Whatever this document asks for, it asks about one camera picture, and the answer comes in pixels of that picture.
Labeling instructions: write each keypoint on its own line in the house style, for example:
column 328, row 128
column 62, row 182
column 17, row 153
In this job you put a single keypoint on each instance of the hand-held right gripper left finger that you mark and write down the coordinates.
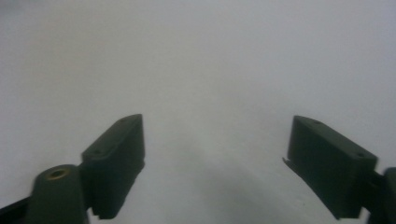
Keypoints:
column 116, row 161

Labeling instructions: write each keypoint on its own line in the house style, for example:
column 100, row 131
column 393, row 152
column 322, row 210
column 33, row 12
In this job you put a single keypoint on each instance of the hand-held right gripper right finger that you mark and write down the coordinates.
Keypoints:
column 330, row 165

